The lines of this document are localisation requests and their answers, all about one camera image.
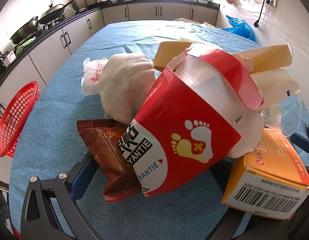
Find red and white carton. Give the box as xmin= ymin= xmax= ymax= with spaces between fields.
xmin=131 ymin=42 xmax=267 ymax=197

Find clear plastic container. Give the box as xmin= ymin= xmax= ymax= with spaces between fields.
xmin=259 ymin=94 xmax=303 ymax=137

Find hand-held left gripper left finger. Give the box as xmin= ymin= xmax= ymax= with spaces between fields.
xmin=20 ymin=152 xmax=105 ymax=240

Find black wok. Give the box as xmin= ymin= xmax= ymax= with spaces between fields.
xmin=38 ymin=0 xmax=77 ymax=25

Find white plastic bag red print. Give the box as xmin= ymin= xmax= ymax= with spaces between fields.
xmin=81 ymin=57 xmax=110 ymax=95

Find yellow cardboard box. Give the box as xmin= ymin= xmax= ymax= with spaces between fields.
xmin=153 ymin=41 xmax=301 ymax=98

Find brown snack wrapper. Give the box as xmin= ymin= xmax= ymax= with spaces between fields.
xmin=77 ymin=119 xmax=145 ymax=204

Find red plastic basket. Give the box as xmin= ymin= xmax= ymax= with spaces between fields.
xmin=0 ymin=81 xmax=40 ymax=158

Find white lower kitchen cabinets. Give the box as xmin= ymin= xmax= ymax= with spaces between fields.
xmin=0 ymin=1 xmax=220 ymax=140

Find black cable with plug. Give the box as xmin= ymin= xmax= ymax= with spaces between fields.
xmin=253 ymin=0 xmax=272 ymax=29

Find blue plastic bag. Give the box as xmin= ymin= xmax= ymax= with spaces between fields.
xmin=222 ymin=15 xmax=256 ymax=42

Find black kitchen countertop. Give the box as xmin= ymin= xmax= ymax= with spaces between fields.
xmin=0 ymin=0 xmax=220 ymax=85

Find white cloth bundle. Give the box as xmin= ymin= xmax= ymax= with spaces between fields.
xmin=98 ymin=52 xmax=161 ymax=125

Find dark frying pan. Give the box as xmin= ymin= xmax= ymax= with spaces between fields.
xmin=10 ymin=16 xmax=44 ymax=45

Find orange medicine box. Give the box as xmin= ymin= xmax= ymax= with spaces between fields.
xmin=221 ymin=127 xmax=309 ymax=222

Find gas stove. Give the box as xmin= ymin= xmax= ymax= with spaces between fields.
xmin=41 ymin=14 xmax=69 ymax=30

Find blue tablecloth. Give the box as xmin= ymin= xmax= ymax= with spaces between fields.
xmin=10 ymin=21 xmax=309 ymax=240

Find green cloth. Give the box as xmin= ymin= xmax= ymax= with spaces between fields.
xmin=15 ymin=37 xmax=36 ymax=55

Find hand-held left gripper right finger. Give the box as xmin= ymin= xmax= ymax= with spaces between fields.
xmin=211 ymin=159 xmax=260 ymax=240

